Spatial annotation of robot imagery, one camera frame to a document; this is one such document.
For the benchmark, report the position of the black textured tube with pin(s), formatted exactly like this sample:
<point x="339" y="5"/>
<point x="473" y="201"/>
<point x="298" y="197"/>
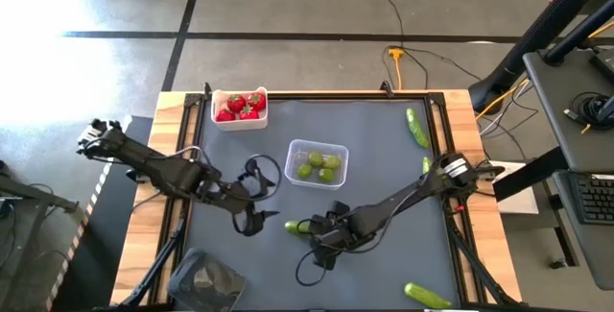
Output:
<point x="537" y="38"/>

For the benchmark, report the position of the black keyboard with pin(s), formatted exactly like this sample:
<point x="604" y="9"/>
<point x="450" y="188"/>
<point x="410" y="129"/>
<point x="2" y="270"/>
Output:
<point x="595" y="199"/>

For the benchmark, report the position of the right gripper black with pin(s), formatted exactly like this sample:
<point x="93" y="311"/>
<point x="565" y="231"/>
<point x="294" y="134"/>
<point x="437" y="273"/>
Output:
<point x="343" y="229"/>

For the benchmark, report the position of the grey desk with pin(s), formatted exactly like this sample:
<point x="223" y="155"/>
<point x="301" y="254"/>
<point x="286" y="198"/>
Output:
<point x="556" y="110"/>
<point x="590" y="254"/>

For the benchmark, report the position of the clear plastic basket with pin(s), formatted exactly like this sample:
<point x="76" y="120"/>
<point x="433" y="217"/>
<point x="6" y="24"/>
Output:
<point x="292" y="158"/>

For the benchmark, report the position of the black equipment stand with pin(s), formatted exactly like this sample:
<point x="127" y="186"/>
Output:
<point x="29" y="192"/>

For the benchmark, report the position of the dark floor mat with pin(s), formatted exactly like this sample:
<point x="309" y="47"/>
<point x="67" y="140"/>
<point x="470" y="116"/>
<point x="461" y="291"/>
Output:
<point x="96" y="254"/>

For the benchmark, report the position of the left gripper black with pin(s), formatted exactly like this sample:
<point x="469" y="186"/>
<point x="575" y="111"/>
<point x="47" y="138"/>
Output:
<point x="230" y="197"/>

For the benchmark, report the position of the white plastic basket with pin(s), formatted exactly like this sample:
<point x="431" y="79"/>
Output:
<point x="242" y="125"/>

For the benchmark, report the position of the green lime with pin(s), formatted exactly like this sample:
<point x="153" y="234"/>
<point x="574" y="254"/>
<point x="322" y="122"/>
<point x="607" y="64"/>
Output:
<point x="316" y="159"/>
<point x="332" y="162"/>
<point x="326" y="175"/>
<point x="305" y="171"/>

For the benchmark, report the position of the black table clamp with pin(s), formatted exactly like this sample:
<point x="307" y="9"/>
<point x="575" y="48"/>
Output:
<point x="207" y="90"/>
<point x="386" y="88"/>

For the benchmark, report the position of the light green cucumber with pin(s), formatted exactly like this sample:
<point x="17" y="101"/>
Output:
<point x="426" y="165"/>

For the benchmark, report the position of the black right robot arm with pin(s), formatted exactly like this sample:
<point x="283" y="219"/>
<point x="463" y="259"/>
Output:
<point x="403" y="197"/>

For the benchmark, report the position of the red strawberry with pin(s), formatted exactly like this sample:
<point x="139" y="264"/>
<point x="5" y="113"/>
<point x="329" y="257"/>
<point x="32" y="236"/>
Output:
<point x="249" y="113"/>
<point x="256" y="102"/>
<point x="236" y="103"/>
<point x="225" y="116"/>

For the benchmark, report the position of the dark translucent plastic basket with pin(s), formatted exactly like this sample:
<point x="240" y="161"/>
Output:
<point x="206" y="280"/>

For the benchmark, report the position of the white paper sheet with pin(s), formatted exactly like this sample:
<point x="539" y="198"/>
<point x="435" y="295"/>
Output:
<point x="520" y="201"/>

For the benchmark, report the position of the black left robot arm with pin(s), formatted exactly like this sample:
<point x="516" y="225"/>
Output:
<point x="168" y="175"/>

